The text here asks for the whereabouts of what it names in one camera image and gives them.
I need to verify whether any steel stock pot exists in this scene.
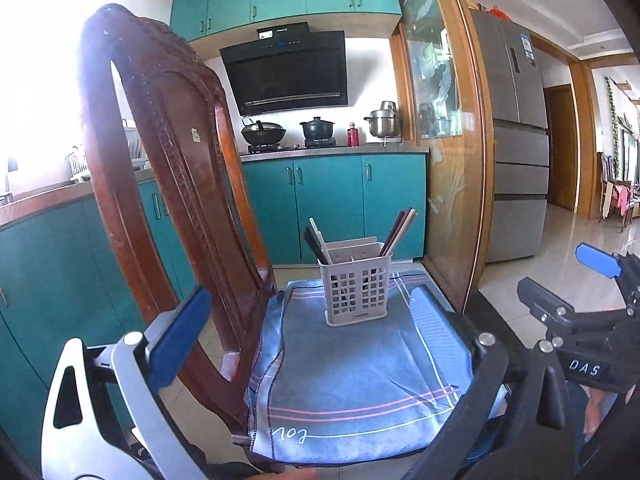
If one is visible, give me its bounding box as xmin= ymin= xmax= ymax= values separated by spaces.
xmin=364 ymin=101 xmax=400 ymax=138

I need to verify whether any black pot with lid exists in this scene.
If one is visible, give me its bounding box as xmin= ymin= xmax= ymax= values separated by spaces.
xmin=300 ymin=116 xmax=334 ymax=141

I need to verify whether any wooden glass sliding door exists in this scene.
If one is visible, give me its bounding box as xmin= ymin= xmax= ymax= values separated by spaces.
xmin=390 ymin=0 xmax=495 ymax=312

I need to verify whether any red chopstick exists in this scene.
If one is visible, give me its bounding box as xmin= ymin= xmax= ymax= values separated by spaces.
xmin=378 ymin=209 xmax=408 ymax=257

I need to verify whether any brown wooden chair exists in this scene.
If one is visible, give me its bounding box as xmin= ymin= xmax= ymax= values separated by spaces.
xmin=80 ymin=4 xmax=277 ymax=448

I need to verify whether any blue striped cloth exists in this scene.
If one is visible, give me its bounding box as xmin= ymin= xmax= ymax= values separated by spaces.
xmin=245 ymin=270 xmax=453 ymax=466

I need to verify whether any red bottle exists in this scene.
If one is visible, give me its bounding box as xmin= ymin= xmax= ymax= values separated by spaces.
xmin=347 ymin=122 xmax=359 ymax=148

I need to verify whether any cream chopstick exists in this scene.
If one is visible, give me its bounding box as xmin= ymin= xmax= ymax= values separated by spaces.
xmin=384 ymin=208 xmax=418 ymax=257

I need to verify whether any black range hood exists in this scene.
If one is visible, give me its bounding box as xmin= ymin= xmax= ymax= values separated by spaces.
xmin=220 ymin=29 xmax=348 ymax=117

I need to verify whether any person's hand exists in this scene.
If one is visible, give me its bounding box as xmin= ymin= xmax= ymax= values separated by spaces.
xmin=584 ymin=388 xmax=620 ymax=438

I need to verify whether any white plastic utensil basket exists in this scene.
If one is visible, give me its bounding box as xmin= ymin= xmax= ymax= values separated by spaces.
xmin=319 ymin=236 xmax=392 ymax=327

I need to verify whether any dark brown chopstick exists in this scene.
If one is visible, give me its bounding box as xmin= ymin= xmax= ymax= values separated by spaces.
xmin=303 ymin=226 xmax=328 ymax=264

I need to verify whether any white chopstick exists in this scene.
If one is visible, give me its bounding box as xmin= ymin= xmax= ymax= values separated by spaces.
xmin=308 ymin=217 xmax=332 ymax=264

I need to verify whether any black wok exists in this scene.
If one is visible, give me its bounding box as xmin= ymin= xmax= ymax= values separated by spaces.
xmin=241 ymin=120 xmax=286 ymax=146

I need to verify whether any grey refrigerator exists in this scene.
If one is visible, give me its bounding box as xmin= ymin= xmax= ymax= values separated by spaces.
xmin=471 ymin=10 xmax=550 ymax=263

